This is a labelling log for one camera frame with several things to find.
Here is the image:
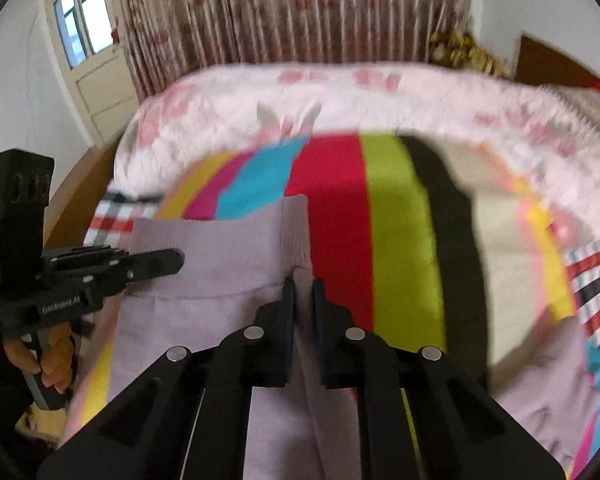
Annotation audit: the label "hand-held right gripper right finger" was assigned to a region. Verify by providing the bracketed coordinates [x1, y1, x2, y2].
[311, 277, 566, 480]

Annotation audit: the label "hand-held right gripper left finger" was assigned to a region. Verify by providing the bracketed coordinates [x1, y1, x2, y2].
[37, 277, 301, 480]

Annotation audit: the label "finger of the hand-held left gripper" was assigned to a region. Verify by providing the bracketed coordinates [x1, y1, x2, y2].
[127, 248, 185, 282]

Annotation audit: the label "lilac sweater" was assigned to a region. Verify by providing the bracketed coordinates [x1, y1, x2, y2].
[107, 195, 600, 480]

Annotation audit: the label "person's left hand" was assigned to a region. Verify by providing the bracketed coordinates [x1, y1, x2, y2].
[2, 327, 79, 394]

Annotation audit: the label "colourful striped blanket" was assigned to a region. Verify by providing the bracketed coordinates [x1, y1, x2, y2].
[62, 132, 600, 480]

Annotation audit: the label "cream door with window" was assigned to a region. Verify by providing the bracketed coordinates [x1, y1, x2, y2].
[37, 0, 142, 150]

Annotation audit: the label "pink floral quilt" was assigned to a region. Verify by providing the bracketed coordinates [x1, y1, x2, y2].
[115, 62, 600, 241]

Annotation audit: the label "floral pleated curtain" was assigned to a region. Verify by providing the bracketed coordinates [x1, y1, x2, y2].
[117, 0, 477, 105]

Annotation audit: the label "leopard print blanket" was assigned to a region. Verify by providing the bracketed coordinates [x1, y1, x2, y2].
[426, 29, 514, 80]

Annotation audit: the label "dark brown headboard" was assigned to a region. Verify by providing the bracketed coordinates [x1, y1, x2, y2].
[512, 34, 600, 107]

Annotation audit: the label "grey zigzag patterned pillow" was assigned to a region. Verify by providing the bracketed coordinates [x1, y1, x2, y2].
[550, 86, 600, 136]

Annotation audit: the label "wooden bed frame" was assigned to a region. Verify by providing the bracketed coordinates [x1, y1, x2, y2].
[44, 144, 127, 257]

